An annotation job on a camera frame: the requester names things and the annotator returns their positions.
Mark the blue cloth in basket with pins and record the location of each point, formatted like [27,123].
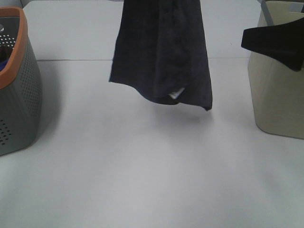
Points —
[3,64]

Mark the grey perforated basket orange rim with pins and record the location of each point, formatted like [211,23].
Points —
[20,83]

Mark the beige basket with grey rim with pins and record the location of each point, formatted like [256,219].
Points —
[277,91]

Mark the dark navy towel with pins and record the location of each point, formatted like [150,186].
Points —
[161,52]

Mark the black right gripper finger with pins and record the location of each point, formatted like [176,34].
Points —
[284,43]

